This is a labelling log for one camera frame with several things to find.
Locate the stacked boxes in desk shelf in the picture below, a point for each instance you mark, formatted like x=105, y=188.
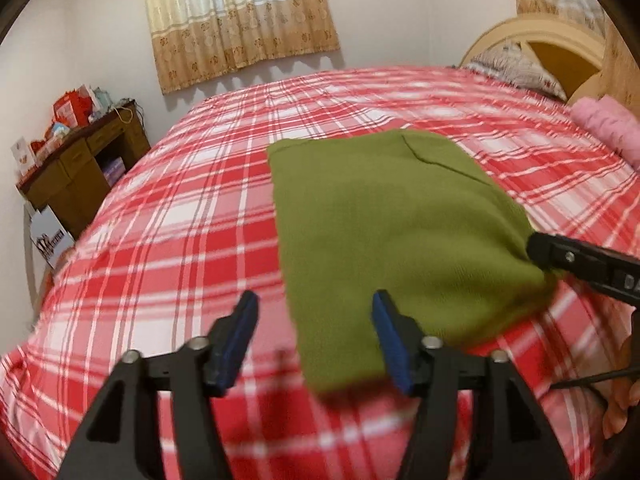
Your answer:
x=114, y=167

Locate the green orange cream knit sweater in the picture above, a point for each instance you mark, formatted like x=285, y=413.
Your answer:
x=375, y=220

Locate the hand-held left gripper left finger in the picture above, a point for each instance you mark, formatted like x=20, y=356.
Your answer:
x=235, y=340

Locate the beige wooden headboard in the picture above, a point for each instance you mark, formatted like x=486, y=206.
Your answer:
x=555, y=30

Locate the white printed box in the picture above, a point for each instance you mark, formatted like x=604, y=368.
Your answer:
x=24, y=157

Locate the person's right hand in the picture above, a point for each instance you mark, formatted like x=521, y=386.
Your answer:
x=620, y=405

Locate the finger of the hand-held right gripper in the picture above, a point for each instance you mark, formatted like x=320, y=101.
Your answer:
x=580, y=262

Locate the white printed paper bag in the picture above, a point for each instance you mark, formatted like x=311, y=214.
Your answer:
x=50, y=240

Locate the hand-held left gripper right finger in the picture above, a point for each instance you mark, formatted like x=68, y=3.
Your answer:
x=391, y=340

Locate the red plaid bed blanket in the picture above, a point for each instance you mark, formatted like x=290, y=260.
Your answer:
x=175, y=240

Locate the teal bottle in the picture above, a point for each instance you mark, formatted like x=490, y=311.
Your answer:
x=101, y=100

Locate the patterned pillow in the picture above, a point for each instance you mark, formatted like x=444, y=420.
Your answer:
x=520, y=67

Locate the red gift box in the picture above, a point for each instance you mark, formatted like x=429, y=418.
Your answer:
x=72, y=107

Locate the brown wooden desk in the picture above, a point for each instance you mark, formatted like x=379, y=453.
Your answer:
x=70, y=185

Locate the red and white flat boxes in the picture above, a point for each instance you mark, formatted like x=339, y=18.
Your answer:
x=50, y=142

